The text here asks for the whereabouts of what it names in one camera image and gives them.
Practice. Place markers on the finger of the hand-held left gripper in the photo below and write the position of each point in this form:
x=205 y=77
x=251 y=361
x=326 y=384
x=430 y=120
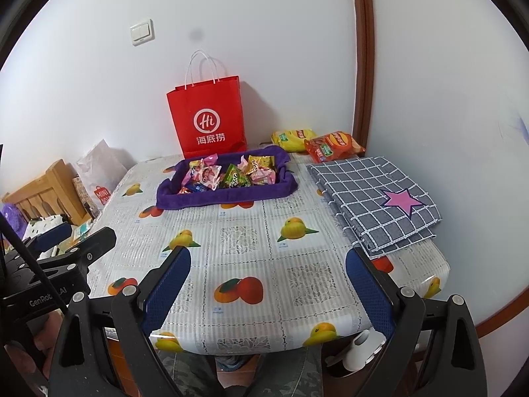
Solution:
x=97 y=242
x=51 y=235

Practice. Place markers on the wooden headboard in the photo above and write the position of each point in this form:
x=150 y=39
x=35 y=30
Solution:
x=45 y=186

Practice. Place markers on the white plastic device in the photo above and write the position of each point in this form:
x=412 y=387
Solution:
x=363 y=351

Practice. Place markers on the white floral pillow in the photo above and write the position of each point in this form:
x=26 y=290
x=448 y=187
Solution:
x=43 y=224

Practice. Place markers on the pile of snack packets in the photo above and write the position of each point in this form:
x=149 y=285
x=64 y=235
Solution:
x=202 y=175

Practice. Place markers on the green rice cracker packet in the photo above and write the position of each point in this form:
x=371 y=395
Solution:
x=234 y=178

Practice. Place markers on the yellow chips bag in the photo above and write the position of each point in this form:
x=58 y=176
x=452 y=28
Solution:
x=291 y=140

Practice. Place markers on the grey checked cloth pink star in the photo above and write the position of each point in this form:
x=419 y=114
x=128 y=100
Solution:
x=355 y=198

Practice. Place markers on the red chips bag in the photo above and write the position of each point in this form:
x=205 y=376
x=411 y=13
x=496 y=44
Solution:
x=334 y=144

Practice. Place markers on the purple fuzzy cloth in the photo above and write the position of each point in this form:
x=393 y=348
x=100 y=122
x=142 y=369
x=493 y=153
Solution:
x=10 y=219

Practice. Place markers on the white light switch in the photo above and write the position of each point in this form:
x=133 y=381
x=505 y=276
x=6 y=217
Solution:
x=141 y=32

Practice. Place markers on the person's camouflage trouser legs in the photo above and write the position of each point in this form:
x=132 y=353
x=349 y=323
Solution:
x=194 y=376

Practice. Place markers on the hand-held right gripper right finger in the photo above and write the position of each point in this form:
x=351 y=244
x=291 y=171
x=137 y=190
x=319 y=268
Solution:
x=370 y=293

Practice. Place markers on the purple towel tray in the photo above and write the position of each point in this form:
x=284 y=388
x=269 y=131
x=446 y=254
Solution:
x=231 y=198

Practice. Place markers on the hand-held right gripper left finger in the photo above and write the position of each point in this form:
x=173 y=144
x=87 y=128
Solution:
x=167 y=293

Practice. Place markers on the red paper shopping bag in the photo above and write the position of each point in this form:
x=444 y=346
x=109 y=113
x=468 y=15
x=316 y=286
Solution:
x=206 y=103

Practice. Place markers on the small patterned paper bag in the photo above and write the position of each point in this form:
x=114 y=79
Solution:
x=82 y=194

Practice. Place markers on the white plastic shopping bag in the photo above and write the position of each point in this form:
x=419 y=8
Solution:
x=101 y=169

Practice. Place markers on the wooden door frame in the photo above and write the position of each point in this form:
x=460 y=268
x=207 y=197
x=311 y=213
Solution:
x=363 y=49

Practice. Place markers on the fruit print tablecloth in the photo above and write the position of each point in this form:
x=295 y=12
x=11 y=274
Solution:
x=256 y=264

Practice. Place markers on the small blue object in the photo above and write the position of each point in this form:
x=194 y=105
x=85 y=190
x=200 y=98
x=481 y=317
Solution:
x=229 y=364

